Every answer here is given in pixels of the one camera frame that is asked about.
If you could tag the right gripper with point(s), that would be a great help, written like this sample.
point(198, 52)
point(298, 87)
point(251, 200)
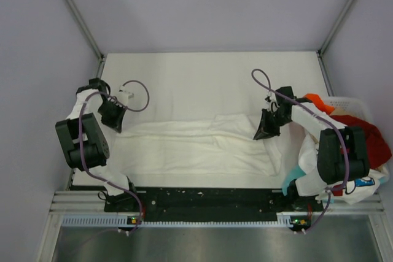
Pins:
point(264, 130)

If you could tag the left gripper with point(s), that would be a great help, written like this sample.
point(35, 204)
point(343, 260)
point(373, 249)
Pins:
point(116, 123)

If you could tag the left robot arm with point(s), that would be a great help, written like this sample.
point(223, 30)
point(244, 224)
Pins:
point(85, 136)

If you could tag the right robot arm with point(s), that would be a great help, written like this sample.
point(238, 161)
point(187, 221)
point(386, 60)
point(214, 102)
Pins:
point(331, 154)

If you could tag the teal t shirt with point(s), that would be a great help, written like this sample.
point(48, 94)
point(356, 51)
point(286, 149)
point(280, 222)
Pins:
point(294, 174)

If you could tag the orange t shirt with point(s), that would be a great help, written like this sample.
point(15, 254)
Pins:
point(319, 103)

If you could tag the white printed t shirt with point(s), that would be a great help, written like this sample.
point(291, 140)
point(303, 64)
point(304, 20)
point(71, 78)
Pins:
point(356, 190)

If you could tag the white laundry basket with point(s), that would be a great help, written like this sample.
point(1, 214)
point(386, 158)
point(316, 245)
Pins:
point(349, 106)

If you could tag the red t shirt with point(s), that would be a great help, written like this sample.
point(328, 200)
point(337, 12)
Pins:
point(377, 148)

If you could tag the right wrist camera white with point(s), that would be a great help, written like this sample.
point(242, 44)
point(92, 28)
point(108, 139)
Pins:
point(270, 99)

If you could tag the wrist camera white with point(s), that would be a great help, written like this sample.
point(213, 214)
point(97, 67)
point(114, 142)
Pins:
point(124, 95)
point(270, 99)

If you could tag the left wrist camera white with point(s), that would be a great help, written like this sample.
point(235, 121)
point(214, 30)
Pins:
point(124, 95)

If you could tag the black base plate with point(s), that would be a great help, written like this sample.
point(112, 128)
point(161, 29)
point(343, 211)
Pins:
point(208, 204)

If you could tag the grey slotted cable duct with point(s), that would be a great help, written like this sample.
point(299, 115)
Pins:
point(129, 222)

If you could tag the aluminium front rail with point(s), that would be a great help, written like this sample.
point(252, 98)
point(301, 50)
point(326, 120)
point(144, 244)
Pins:
point(74, 202)

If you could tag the right aluminium frame post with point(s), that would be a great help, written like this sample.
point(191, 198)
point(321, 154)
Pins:
point(338, 23)

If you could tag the aluminium frame post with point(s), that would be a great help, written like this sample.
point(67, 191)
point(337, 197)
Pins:
point(338, 23)
point(83, 28)

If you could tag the left aluminium frame post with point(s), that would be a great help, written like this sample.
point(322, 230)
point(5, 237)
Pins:
point(83, 28)

